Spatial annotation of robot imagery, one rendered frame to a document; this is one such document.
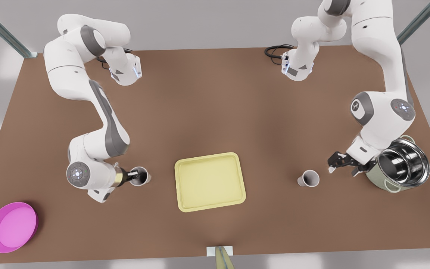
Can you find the white IKEA cup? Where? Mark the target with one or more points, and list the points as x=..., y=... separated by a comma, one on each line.
x=310, y=179
x=145, y=180

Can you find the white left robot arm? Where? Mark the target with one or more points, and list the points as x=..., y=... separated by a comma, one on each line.
x=379, y=45

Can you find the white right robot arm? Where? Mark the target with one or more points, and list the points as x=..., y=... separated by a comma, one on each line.
x=67, y=74

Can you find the pale yellow rectangular tray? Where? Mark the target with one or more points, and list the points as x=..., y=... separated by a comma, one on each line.
x=209, y=182

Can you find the green pot with steel interior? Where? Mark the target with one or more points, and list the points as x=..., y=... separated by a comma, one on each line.
x=403, y=164

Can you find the pink round bowl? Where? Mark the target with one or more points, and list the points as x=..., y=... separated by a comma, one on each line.
x=11, y=228

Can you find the silver frame post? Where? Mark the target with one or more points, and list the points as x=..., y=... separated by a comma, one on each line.
x=222, y=257
x=420, y=20
x=2, y=31

